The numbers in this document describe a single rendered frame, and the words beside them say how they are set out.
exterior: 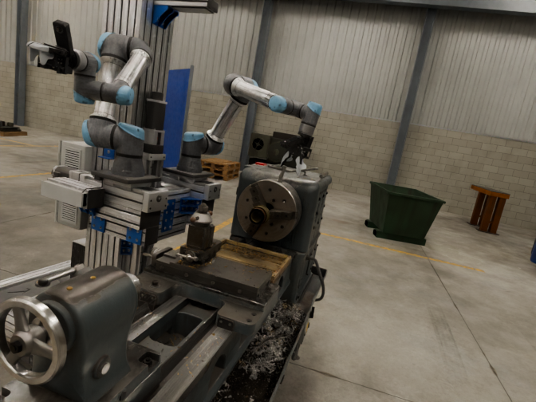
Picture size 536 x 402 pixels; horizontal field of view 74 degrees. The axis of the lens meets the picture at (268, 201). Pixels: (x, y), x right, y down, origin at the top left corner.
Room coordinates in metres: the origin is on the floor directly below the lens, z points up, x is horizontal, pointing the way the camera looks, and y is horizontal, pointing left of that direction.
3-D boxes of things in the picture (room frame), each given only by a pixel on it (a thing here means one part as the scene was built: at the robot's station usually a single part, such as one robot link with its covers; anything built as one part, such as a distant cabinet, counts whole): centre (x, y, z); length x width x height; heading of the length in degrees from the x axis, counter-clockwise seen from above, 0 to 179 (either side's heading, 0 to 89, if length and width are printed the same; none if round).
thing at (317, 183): (2.18, -0.10, 1.06); 0.59 x 0.48 x 0.39; 164
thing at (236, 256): (1.55, 0.05, 0.89); 0.36 x 0.30 x 0.04; 74
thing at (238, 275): (1.22, 0.16, 0.95); 0.43 x 0.17 x 0.05; 74
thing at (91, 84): (1.44, 0.77, 1.51); 0.11 x 0.08 x 0.11; 96
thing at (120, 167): (1.66, 0.68, 1.21); 0.15 x 0.15 x 0.10
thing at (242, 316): (1.17, 0.16, 0.90); 0.47 x 0.30 x 0.06; 74
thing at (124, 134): (1.66, 0.69, 1.33); 0.13 x 0.12 x 0.14; 96
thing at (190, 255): (1.26, 0.22, 0.99); 0.20 x 0.10 x 0.05; 164
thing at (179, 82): (8.03, 2.96, 1.18); 4.12 x 0.80 x 2.35; 38
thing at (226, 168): (9.95, 1.49, 0.22); 1.25 x 0.86 x 0.44; 170
